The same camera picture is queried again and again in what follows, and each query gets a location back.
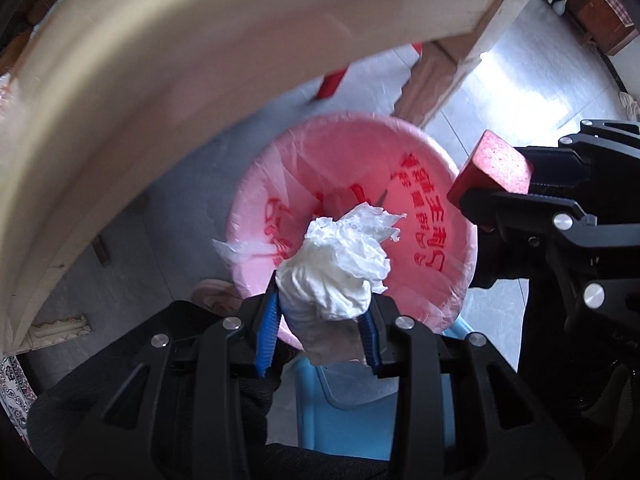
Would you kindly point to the pink bag lined trash bin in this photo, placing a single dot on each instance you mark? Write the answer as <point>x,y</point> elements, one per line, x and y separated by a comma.
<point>373,186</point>

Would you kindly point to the small red box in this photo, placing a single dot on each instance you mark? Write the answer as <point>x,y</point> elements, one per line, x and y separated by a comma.
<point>493,165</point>

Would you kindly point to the red plastic chair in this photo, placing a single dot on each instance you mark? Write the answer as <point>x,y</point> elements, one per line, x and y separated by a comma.
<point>375,75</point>

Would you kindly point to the light blue plastic stool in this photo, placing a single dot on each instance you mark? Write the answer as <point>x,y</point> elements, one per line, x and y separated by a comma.
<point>344,409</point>

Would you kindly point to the pink shoe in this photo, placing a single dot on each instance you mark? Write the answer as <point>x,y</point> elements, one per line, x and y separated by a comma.
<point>217,296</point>

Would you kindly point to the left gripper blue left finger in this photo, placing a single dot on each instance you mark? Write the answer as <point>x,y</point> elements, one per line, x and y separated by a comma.
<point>267,328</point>

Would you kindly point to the white tissue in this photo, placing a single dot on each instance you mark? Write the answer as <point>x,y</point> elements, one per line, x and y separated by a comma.
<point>327,283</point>

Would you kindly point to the wooden table leg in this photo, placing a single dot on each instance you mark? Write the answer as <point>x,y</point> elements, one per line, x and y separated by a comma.
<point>442,66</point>

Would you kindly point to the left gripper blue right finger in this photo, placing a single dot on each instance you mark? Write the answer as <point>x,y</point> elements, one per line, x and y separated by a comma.
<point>379,352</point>

